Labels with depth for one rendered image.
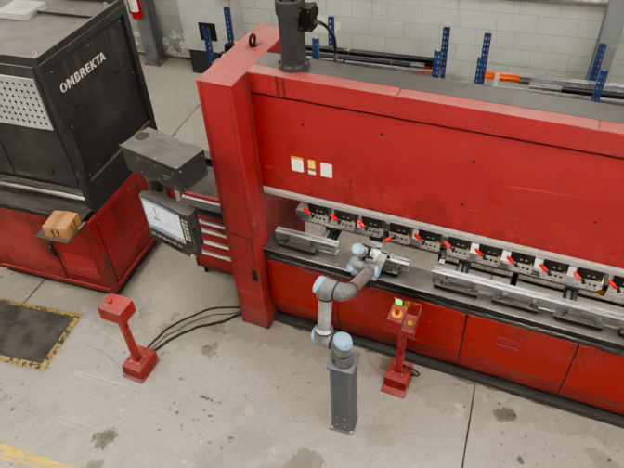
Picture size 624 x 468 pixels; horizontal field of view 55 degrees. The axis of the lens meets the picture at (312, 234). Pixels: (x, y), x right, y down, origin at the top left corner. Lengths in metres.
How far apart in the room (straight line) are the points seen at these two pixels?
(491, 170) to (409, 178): 0.51
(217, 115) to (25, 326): 2.88
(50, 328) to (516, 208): 3.98
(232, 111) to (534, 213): 1.91
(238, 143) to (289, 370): 1.95
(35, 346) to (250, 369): 1.86
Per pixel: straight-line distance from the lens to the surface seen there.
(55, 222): 4.93
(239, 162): 3.96
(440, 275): 4.26
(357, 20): 8.15
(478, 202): 3.76
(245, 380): 4.88
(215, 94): 3.75
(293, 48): 3.68
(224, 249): 5.26
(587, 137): 3.41
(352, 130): 3.70
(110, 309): 4.52
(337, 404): 4.28
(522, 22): 7.85
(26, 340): 5.71
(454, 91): 3.54
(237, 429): 4.66
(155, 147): 3.87
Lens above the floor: 4.01
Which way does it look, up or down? 43 degrees down
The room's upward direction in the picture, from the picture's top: 4 degrees counter-clockwise
